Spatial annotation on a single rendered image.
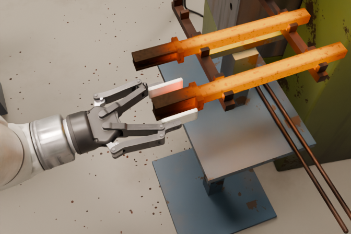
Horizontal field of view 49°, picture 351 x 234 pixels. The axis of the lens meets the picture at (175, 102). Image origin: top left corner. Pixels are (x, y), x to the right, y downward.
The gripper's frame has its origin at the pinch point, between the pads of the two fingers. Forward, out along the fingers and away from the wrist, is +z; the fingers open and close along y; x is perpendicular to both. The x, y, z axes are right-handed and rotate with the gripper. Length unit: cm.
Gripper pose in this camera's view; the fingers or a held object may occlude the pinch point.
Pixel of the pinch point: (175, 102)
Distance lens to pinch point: 73.0
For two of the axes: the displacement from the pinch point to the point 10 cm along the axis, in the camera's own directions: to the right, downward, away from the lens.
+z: 9.3, -3.0, 2.0
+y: 3.6, 7.7, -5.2
